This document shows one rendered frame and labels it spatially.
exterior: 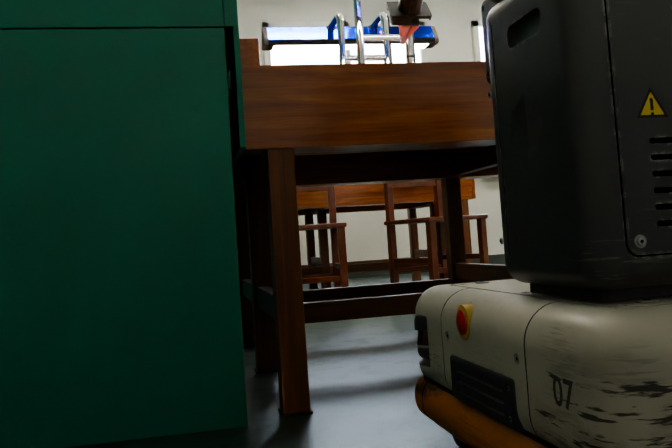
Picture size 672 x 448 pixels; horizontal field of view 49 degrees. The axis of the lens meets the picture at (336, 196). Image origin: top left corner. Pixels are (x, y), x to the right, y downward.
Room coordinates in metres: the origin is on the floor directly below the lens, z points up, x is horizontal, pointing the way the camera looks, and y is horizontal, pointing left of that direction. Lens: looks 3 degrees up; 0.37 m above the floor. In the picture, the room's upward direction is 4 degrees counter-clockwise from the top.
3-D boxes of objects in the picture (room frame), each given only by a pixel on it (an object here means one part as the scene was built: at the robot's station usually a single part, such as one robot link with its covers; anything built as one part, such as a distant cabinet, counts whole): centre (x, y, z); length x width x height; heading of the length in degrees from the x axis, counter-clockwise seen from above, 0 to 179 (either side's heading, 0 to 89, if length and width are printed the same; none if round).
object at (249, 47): (1.88, 0.22, 0.83); 0.30 x 0.06 x 0.07; 12
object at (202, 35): (2.18, 0.59, 0.42); 1.36 x 0.55 x 0.84; 12
